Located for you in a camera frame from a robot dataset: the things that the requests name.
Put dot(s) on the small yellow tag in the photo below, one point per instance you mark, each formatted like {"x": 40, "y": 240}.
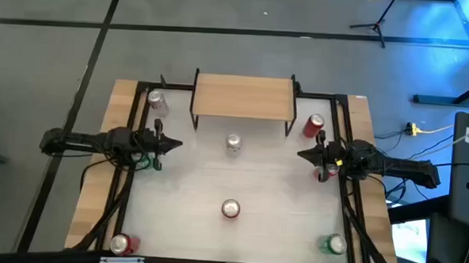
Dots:
{"x": 339, "y": 162}

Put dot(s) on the green Sprite can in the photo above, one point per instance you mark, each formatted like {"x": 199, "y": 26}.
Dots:
{"x": 332, "y": 244}
{"x": 145, "y": 162}

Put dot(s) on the wooden shelf with black frame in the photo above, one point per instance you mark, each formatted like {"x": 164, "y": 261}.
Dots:
{"x": 242, "y": 96}

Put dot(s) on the red Coca-Cola can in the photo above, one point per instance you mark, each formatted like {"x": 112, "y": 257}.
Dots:
{"x": 313, "y": 125}
{"x": 122, "y": 244}

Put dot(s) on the silver Diet Coke can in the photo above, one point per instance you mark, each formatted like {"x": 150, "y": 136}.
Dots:
{"x": 157, "y": 101}
{"x": 233, "y": 142}

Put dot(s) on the black metal table frame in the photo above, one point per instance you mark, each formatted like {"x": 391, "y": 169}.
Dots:
{"x": 177, "y": 87}

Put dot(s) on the computer monitor screen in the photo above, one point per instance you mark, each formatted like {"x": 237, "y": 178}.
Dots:
{"x": 412, "y": 242}

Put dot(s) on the black desk beam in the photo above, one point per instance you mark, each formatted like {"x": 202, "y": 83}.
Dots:
{"x": 417, "y": 211}

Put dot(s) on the black cabinet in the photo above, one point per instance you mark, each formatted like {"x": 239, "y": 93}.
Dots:
{"x": 466, "y": 189}

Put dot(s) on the black tripod stand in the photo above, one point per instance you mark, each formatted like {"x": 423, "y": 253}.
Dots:
{"x": 378, "y": 24}

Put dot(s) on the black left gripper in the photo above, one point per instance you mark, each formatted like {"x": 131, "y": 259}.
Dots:
{"x": 145, "y": 141}

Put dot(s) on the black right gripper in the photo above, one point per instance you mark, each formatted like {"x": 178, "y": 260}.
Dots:
{"x": 334, "y": 155}

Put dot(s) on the metal stand frame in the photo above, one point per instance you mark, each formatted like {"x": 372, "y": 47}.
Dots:
{"x": 434, "y": 100}

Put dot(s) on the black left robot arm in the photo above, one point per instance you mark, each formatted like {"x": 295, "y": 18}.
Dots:
{"x": 79, "y": 140}

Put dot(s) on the red Fanta can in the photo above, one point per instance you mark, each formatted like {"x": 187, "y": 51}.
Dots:
{"x": 333, "y": 170}

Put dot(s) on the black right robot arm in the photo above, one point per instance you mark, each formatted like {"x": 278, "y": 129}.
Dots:
{"x": 407, "y": 171}

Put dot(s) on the dark grey computer case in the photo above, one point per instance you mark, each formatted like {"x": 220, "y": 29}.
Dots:
{"x": 445, "y": 248}

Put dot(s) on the red Coke Zero can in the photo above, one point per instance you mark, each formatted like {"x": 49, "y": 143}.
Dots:
{"x": 230, "y": 208}

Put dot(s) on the silver metal bracket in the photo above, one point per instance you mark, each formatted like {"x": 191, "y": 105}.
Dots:
{"x": 122, "y": 260}

